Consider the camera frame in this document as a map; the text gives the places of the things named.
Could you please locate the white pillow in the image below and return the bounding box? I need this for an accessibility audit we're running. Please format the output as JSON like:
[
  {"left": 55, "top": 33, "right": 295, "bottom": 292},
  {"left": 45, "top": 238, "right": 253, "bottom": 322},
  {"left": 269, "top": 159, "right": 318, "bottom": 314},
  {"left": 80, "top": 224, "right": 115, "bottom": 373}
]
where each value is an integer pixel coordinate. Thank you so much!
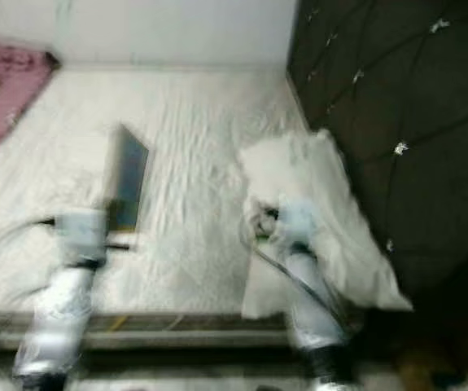
[{"left": 237, "top": 129, "right": 415, "bottom": 322}]

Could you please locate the blue yellow children's book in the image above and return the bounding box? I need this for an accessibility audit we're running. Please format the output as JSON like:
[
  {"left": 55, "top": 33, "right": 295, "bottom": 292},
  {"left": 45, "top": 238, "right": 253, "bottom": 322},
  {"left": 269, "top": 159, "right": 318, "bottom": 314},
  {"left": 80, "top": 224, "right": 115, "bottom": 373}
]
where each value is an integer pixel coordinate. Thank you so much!
[{"left": 106, "top": 123, "right": 151, "bottom": 235}]

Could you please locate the white quilted mattress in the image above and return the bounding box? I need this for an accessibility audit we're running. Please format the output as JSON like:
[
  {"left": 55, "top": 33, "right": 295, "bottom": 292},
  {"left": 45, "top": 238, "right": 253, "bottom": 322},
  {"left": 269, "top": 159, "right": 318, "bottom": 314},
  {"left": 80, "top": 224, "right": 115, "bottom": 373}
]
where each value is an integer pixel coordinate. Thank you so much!
[{"left": 0, "top": 67, "right": 401, "bottom": 336}]

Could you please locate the dark tufted headboard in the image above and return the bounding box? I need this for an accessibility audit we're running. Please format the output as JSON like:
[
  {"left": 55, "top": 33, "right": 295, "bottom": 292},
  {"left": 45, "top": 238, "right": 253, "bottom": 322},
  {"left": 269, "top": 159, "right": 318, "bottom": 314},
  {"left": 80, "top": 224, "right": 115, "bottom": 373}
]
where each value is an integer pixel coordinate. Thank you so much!
[{"left": 286, "top": 0, "right": 468, "bottom": 312}]

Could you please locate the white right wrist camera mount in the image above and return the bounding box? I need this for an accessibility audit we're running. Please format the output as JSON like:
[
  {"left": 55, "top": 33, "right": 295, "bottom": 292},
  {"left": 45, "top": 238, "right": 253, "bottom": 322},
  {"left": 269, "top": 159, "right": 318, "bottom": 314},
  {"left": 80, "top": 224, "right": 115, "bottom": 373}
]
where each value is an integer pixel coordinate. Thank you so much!
[{"left": 277, "top": 198, "right": 321, "bottom": 251}]

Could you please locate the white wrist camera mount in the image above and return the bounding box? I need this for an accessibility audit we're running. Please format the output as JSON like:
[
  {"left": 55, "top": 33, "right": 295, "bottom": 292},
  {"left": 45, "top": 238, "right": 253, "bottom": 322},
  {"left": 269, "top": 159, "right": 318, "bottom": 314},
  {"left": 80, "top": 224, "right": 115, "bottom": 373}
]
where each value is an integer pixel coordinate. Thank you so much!
[
  {"left": 277, "top": 198, "right": 321, "bottom": 251},
  {"left": 57, "top": 207, "right": 114, "bottom": 267}
]

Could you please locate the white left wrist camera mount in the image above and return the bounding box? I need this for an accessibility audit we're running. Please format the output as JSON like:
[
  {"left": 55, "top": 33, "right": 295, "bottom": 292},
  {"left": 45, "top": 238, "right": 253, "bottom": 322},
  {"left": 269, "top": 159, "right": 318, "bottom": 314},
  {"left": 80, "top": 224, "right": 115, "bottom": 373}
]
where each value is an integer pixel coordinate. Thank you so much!
[{"left": 57, "top": 207, "right": 114, "bottom": 267}]

